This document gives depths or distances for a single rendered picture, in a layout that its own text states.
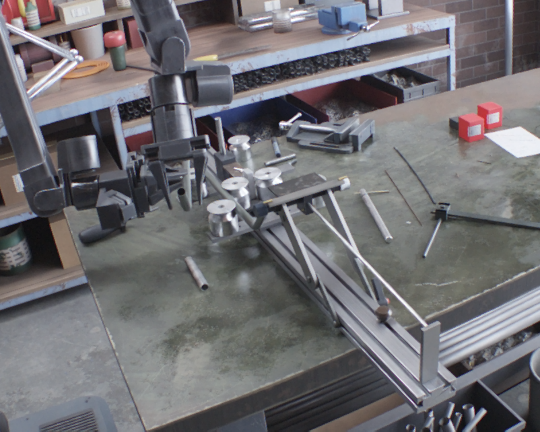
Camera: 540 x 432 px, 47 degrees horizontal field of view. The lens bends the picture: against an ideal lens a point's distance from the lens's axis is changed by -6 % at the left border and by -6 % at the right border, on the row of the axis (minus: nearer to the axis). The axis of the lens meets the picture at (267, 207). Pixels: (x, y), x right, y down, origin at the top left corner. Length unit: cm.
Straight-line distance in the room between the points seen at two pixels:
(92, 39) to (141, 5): 206
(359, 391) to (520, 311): 59
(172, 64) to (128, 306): 40
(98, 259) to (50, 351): 134
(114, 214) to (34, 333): 165
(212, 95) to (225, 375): 42
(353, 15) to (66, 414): 186
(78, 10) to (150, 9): 205
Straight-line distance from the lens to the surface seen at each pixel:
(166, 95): 99
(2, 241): 277
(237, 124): 312
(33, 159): 115
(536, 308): 208
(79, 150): 114
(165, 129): 98
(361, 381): 180
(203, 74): 101
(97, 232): 128
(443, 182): 135
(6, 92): 118
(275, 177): 121
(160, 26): 97
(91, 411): 184
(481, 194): 130
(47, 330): 266
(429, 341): 79
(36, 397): 237
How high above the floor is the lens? 149
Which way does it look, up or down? 28 degrees down
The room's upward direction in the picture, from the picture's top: 8 degrees counter-clockwise
